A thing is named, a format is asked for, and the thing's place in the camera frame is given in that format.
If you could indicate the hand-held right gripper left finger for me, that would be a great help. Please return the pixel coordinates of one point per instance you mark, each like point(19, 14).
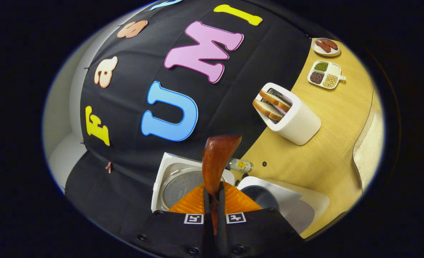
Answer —
point(207, 215)

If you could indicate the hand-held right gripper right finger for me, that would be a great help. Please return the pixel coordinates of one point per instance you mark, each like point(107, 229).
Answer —
point(222, 215)

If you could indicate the brown wooden spoon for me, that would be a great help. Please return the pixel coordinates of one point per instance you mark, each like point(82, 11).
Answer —
point(217, 157)

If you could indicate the white rice cooker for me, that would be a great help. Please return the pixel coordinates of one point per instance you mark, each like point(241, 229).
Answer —
point(294, 204)

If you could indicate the white rice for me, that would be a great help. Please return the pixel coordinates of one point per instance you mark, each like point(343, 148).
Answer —
point(373, 143)

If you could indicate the small glass bottle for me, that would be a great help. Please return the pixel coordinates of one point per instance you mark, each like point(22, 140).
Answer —
point(240, 165)

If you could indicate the brown cloth clip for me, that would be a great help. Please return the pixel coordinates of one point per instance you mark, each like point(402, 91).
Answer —
point(109, 167)

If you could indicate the toast bread slice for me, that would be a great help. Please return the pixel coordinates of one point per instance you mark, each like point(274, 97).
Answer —
point(267, 110)
point(274, 100)

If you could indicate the white toaster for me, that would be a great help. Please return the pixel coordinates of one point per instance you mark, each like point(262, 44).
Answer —
point(298, 122)

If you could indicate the black backdrop cloth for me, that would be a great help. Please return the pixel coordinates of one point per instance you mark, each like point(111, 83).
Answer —
point(126, 107)

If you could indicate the clear plastic container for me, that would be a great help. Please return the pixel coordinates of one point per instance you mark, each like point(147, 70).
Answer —
point(359, 150)

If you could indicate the white divided bean dish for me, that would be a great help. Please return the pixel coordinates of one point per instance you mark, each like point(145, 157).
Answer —
point(335, 70)

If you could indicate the white round plate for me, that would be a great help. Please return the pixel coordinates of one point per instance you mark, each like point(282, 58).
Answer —
point(324, 53)

